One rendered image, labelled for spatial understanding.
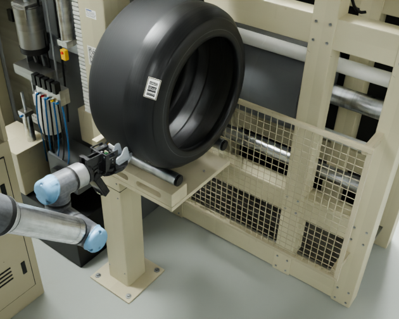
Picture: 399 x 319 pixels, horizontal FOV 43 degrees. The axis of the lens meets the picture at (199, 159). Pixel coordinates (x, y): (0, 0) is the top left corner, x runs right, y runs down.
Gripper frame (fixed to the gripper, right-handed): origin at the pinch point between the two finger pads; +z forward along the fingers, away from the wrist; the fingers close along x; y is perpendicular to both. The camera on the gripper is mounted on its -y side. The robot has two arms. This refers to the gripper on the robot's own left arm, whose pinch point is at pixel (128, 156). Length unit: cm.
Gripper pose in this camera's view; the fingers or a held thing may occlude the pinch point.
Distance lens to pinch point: 169.2
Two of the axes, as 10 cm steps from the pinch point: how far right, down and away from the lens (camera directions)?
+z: 5.9, -3.6, 7.2
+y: 1.0, -8.6, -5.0
